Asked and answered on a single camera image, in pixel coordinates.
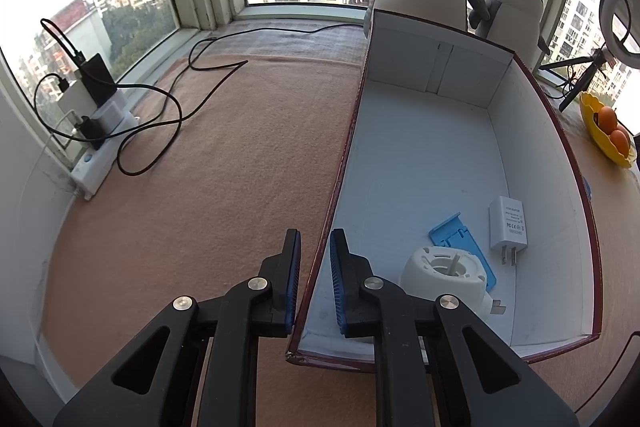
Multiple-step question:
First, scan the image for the orange fruit lower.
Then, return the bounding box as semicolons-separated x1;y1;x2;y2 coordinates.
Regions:
608;129;630;157

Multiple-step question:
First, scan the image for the orange fruit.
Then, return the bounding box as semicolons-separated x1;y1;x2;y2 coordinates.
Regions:
608;129;630;157
597;106;618;135

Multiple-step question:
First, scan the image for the white ring light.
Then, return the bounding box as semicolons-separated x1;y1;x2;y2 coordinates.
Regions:
598;0;640;70

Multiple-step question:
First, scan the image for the white round plug-in device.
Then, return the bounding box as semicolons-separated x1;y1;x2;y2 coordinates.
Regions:
399;246;494;320

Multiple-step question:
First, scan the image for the black tripod stand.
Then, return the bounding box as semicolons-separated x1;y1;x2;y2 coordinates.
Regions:
537;48;615;113

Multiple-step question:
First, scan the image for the white USB wall charger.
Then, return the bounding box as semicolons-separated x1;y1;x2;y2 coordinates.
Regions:
488;196;528;267

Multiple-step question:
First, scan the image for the small penguin plush toy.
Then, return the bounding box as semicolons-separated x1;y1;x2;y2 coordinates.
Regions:
469;0;550;69

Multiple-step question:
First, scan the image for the red cardboard box white inside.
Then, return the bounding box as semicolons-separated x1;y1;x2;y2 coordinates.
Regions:
285;7;604;373

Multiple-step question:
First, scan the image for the black plug adapter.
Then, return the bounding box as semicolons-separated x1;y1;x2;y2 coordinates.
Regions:
75;116;106;150

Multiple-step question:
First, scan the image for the yellow fruit bowl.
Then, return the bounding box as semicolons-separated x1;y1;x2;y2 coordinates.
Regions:
579;92;637;169

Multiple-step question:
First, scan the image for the orange fruit upper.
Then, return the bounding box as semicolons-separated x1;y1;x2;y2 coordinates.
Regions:
597;106;618;135

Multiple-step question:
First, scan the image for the white power strip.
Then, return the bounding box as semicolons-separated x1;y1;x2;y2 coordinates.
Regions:
70;91;139;200

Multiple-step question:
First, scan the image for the blue plastic phone stand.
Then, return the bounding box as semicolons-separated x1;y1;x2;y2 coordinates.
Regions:
428;212;497;291

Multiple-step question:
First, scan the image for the long black cable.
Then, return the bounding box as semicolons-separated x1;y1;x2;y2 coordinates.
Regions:
34;17;367;177

